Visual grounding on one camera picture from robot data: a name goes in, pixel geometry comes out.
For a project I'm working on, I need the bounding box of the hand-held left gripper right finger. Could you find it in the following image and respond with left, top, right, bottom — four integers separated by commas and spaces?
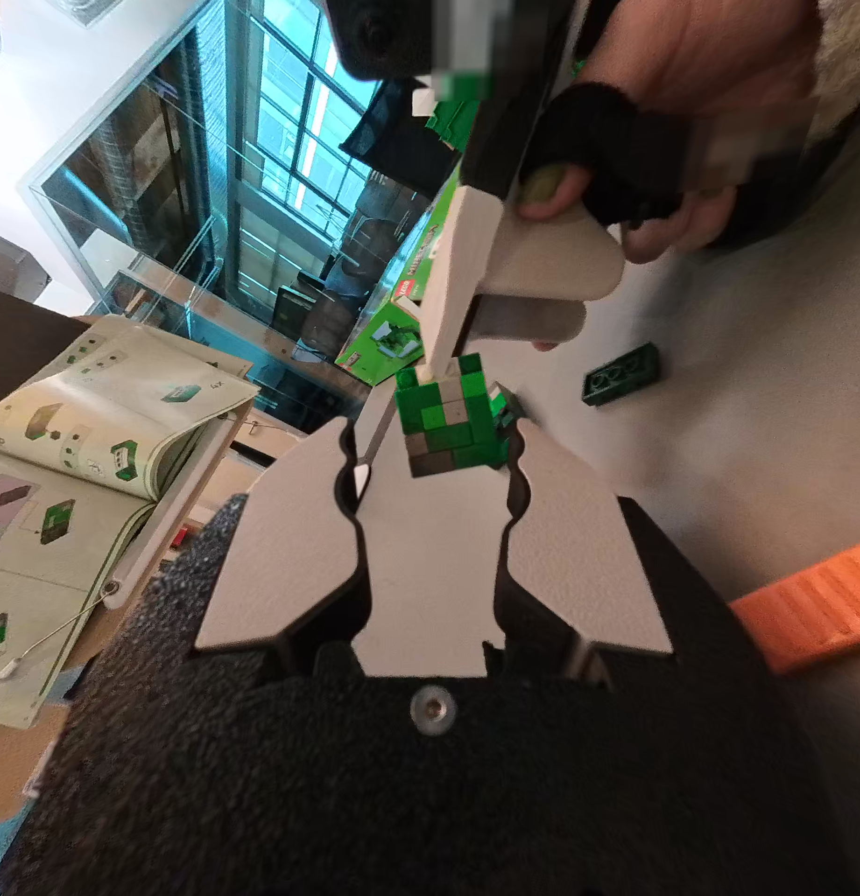
492, 419, 676, 676

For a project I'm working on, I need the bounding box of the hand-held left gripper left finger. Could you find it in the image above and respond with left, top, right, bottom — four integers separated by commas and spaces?
194, 416, 371, 655

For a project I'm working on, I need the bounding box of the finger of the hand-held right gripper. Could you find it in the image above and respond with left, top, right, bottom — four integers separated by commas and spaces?
419, 183, 506, 385

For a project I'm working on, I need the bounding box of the green white lego assembly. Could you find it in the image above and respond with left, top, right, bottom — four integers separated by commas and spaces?
395, 353, 523, 479

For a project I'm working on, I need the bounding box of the dark green lego plate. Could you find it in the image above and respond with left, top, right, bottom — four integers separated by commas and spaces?
582, 343, 661, 407

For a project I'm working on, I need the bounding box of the green lego box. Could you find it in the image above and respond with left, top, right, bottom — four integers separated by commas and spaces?
334, 164, 466, 386

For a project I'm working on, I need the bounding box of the person's right hand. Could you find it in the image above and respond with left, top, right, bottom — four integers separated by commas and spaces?
517, 0, 823, 266

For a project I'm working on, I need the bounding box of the black mesh office chair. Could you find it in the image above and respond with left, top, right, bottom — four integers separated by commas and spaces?
339, 80, 466, 200

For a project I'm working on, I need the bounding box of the green plastic bin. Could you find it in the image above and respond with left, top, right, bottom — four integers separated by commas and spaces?
426, 73, 488, 151

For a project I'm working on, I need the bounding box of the open instruction booklet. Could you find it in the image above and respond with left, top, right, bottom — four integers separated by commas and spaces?
0, 315, 261, 729

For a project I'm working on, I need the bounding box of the orange brick separator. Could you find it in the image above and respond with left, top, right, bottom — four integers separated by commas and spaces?
727, 538, 860, 676

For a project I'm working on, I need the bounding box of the black panel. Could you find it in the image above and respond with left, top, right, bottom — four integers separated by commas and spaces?
0, 287, 91, 414

